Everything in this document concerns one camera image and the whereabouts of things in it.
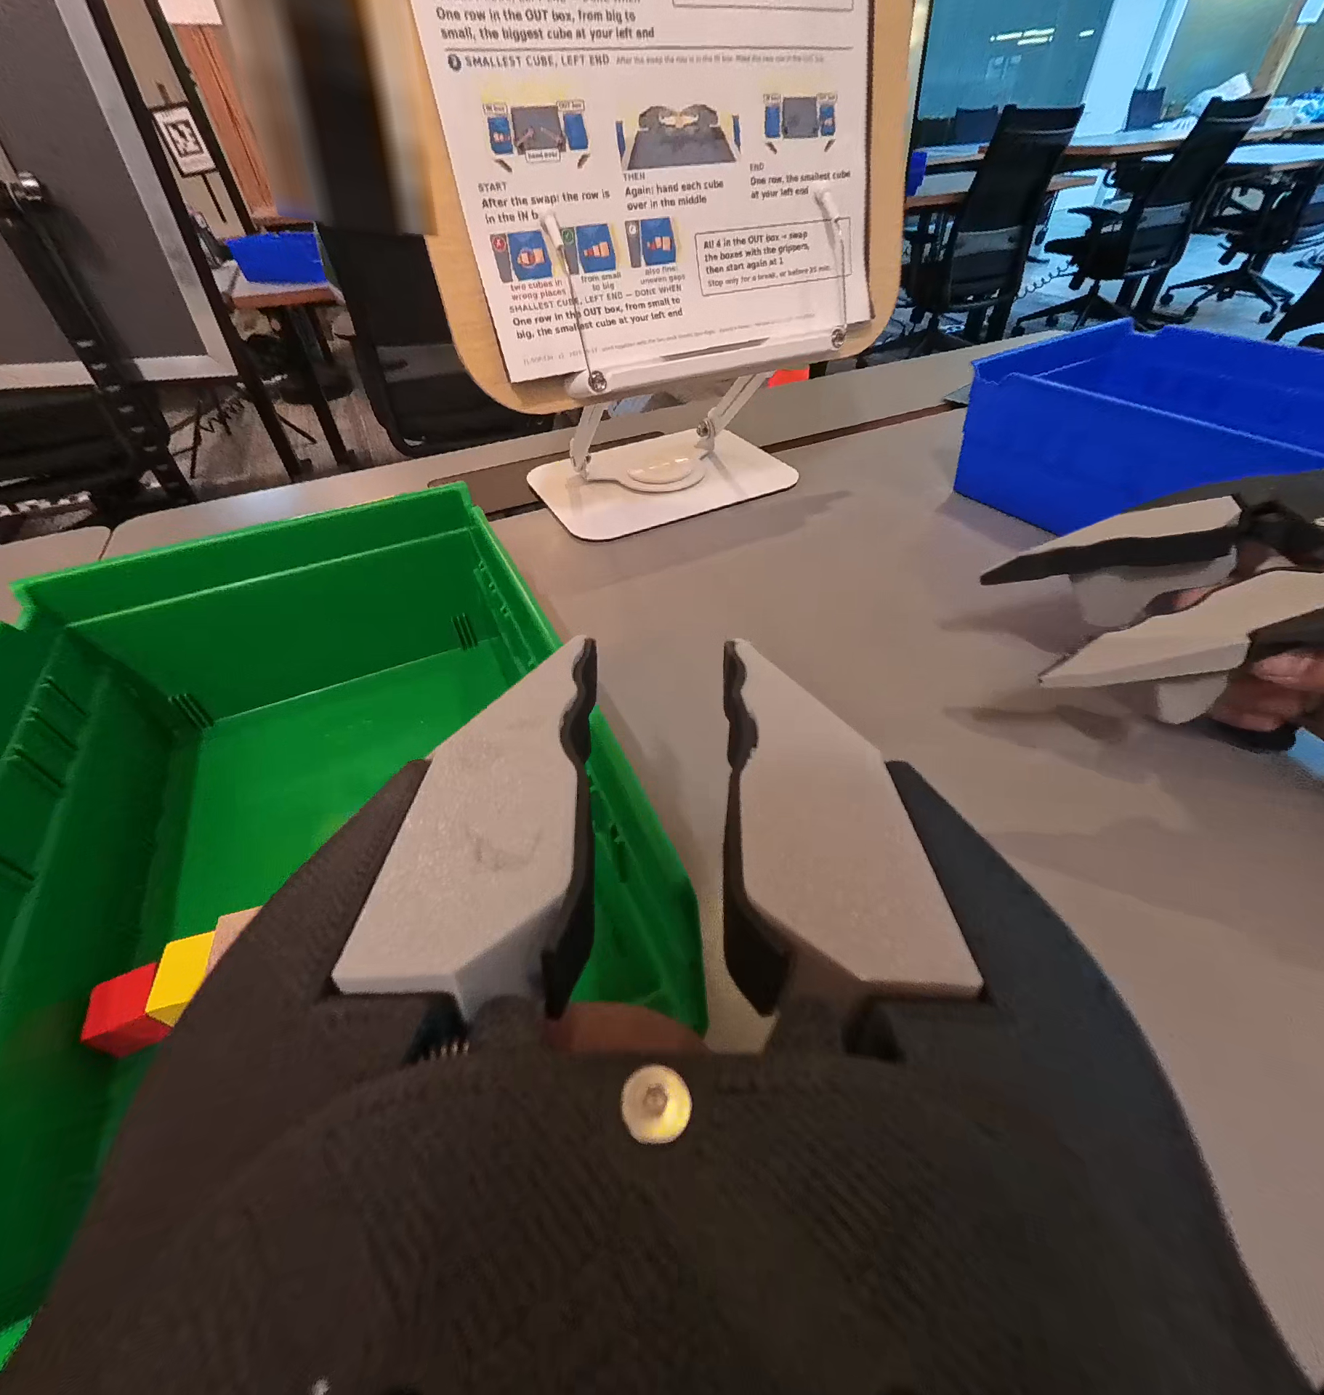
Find black perforated stand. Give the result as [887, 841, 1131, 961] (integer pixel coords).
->
[0, 176, 199, 524]

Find instruction sheet on stand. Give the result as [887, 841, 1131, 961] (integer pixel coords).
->
[355, 0, 915, 544]

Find person's right hand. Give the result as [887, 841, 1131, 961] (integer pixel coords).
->
[1207, 649, 1324, 759]

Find grey desk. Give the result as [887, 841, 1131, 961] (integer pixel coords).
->
[0, 328, 1324, 1395]

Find yellow wooden cube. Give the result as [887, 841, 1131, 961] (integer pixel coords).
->
[144, 929, 220, 1030]

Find red wooden cube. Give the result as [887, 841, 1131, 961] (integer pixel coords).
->
[81, 965, 171, 1057]

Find green plastic bin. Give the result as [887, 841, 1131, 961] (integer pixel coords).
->
[0, 481, 711, 1357]

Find small wooden table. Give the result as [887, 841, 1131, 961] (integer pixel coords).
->
[215, 278, 347, 471]

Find blue plastic bin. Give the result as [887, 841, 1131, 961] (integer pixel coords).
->
[952, 319, 1324, 537]

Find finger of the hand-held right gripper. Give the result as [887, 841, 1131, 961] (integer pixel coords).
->
[978, 493, 1250, 627]
[1038, 567, 1324, 724]

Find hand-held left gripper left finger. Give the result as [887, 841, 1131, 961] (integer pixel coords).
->
[331, 636, 598, 1022]

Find framed black-white marker sign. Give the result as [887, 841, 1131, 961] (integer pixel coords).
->
[148, 102, 220, 179]

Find medium natural wooden cube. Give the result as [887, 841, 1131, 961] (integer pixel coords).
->
[206, 905, 265, 978]

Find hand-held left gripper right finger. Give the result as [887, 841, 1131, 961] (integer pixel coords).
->
[718, 636, 988, 1019]

